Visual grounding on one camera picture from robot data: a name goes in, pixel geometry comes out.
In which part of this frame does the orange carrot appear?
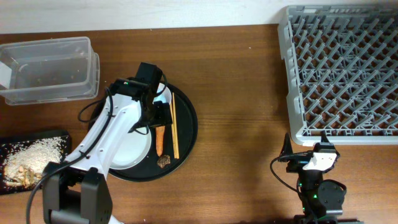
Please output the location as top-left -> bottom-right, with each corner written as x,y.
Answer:
155,126 -> 165,157

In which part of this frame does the white plate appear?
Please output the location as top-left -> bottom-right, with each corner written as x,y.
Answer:
110,128 -> 152,170

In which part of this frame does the brown food scrap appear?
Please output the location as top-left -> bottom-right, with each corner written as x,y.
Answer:
157,154 -> 171,169

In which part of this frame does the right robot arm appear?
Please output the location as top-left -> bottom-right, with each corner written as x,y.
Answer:
270,133 -> 360,224

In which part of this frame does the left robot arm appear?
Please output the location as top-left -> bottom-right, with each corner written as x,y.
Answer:
42,78 -> 171,223

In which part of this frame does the grey dishwasher rack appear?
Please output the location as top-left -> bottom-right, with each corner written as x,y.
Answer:
277,5 -> 397,146

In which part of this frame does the black waste bin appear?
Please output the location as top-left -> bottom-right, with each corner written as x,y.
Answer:
1,130 -> 72,195

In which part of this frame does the white bowl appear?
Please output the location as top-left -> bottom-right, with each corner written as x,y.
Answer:
153,83 -> 172,104

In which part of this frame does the wooden chopstick right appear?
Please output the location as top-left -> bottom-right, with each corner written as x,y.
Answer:
172,93 -> 180,159

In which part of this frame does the wooden chopstick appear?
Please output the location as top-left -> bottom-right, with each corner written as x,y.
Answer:
172,93 -> 180,159
169,102 -> 179,159

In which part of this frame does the round black tray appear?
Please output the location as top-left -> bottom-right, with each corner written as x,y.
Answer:
87,78 -> 199,182

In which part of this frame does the wooden chopstick left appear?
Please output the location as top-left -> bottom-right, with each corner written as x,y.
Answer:
169,102 -> 179,159

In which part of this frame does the clear plastic bin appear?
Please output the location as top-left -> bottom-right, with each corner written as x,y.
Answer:
1,37 -> 100,106

